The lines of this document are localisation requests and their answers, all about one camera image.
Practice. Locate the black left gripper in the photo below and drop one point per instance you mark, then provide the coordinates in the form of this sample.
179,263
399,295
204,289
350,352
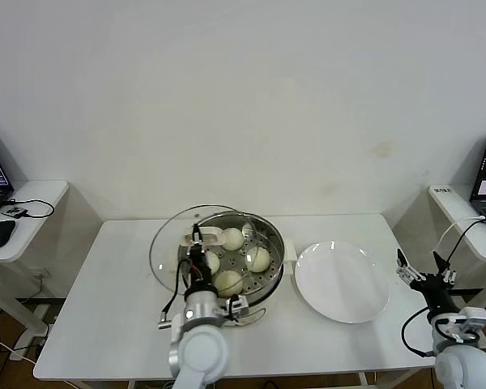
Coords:
200,271

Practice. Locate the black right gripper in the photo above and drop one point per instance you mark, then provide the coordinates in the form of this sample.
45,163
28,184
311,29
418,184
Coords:
437,289

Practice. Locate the white steamed baozi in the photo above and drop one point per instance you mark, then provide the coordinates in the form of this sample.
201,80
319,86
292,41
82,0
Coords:
213,262
258,260
228,283
233,239

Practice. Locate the round glass pot lid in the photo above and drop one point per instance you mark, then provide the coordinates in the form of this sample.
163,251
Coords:
166,243

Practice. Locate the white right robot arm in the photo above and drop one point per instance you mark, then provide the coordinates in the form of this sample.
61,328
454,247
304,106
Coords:
461,364

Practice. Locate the stainless steel steamer basket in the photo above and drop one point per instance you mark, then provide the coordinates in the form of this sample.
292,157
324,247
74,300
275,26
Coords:
273,243

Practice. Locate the small white printed label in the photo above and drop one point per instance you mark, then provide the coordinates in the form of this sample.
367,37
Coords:
442,190

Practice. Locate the white electric cooker base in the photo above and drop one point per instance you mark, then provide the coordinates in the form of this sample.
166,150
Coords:
263,300

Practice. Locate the white round plate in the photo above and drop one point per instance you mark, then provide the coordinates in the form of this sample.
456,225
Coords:
340,283

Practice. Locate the white side table with mouse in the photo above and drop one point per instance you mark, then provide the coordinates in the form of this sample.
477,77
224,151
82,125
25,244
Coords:
36,227

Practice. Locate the small black usb hub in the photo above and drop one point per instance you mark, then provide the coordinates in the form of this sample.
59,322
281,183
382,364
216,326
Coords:
15,211

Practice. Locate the black computer mouse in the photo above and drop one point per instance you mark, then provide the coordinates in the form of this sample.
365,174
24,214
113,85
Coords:
0,234

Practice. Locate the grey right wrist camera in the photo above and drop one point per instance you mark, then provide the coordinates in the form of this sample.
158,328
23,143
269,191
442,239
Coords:
465,324

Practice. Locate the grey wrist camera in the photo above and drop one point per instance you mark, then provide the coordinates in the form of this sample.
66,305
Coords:
238,308
465,324

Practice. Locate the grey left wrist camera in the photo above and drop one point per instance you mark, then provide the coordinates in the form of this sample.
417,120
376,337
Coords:
238,308

